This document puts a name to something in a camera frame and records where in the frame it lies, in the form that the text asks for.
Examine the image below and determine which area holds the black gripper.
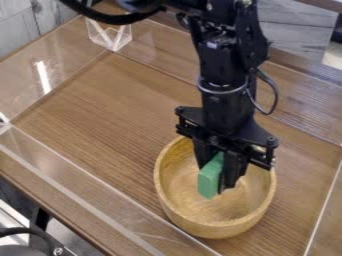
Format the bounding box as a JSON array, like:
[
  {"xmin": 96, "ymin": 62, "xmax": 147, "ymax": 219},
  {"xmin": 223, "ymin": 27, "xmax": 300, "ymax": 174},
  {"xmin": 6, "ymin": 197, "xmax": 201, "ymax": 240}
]
[{"xmin": 175, "ymin": 85, "xmax": 279, "ymax": 194}]

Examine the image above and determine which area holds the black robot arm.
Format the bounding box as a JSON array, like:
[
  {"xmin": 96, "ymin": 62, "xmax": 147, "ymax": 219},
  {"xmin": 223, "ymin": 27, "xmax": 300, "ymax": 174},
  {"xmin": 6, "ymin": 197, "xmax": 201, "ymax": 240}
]
[{"xmin": 60, "ymin": 0, "xmax": 279, "ymax": 198}]

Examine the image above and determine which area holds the clear acrylic front wall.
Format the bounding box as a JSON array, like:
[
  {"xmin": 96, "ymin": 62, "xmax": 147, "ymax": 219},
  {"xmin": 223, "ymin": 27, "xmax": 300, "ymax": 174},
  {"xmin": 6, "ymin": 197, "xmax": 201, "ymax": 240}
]
[{"xmin": 0, "ymin": 123, "xmax": 221, "ymax": 256}]

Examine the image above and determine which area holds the clear acrylic corner bracket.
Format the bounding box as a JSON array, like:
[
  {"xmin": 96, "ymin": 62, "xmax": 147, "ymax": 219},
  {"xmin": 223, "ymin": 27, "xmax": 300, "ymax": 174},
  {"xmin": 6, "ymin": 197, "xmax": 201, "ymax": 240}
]
[{"xmin": 85, "ymin": 18, "xmax": 132, "ymax": 52}]

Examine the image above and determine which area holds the black cable under table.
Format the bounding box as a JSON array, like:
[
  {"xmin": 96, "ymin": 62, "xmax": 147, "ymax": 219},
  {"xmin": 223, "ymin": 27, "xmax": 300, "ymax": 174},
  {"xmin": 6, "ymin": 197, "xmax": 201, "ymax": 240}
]
[{"xmin": 0, "ymin": 227, "xmax": 45, "ymax": 256}]

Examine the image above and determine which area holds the brown wooden bowl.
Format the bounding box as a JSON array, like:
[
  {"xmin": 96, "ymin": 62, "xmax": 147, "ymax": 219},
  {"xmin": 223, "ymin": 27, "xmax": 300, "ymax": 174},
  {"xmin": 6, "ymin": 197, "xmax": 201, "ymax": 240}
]
[{"xmin": 153, "ymin": 136, "xmax": 276, "ymax": 239}]

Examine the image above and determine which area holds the black table leg bracket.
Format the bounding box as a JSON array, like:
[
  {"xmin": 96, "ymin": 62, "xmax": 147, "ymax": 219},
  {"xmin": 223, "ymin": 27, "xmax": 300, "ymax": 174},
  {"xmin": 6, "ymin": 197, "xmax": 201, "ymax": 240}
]
[{"xmin": 28, "ymin": 207, "xmax": 77, "ymax": 256}]

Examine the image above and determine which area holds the green rectangular block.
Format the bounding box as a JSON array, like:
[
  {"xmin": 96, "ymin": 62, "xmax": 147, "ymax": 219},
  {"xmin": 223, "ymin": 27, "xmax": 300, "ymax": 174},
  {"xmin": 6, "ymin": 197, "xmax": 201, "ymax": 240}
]
[{"xmin": 197, "ymin": 152, "xmax": 223, "ymax": 199}]

